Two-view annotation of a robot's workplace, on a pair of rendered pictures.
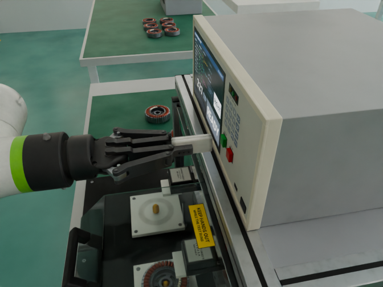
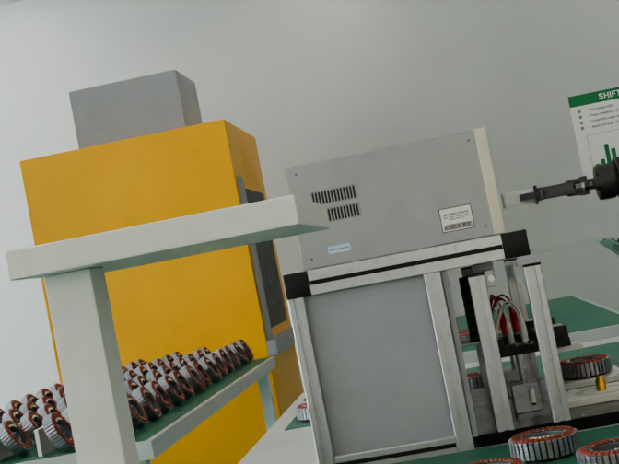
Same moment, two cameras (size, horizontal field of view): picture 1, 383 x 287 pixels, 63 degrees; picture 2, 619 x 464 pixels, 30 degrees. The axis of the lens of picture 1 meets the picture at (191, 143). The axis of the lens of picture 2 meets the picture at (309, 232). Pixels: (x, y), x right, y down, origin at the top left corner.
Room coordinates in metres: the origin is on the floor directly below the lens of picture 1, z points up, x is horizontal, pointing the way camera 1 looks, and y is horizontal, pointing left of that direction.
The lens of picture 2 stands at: (2.89, 0.28, 1.12)
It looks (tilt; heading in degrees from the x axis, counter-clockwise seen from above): 2 degrees up; 197
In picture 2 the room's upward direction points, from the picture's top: 11 degrees counter-clockwise
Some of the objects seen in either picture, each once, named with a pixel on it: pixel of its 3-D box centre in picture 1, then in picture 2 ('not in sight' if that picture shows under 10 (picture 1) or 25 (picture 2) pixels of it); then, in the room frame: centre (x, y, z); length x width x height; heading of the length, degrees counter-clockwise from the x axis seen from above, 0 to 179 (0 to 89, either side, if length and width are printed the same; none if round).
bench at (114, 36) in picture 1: (156, 54); not in sight; (2.87, 0.33, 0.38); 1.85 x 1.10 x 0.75; 11
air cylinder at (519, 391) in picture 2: not in sight; (525, 395); (0.65, -0.04, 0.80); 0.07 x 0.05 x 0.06; 11
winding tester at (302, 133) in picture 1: (310, 94); (397, 203); (0.55, -0.24, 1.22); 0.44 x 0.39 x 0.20; 11
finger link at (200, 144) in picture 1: (192, 146); not in sight; (0.43, 0.00, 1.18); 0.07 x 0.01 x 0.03; 101
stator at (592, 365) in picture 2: not in sight; (584, 366); (0.38, 0.06, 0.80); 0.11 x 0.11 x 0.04
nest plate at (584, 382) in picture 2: not in sight; (586, 377); (0.38, 0.06, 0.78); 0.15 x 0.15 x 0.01; 11
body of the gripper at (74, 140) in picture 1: (99, 155); (592, 183); (0.40, 0.15, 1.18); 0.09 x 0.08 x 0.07; 101
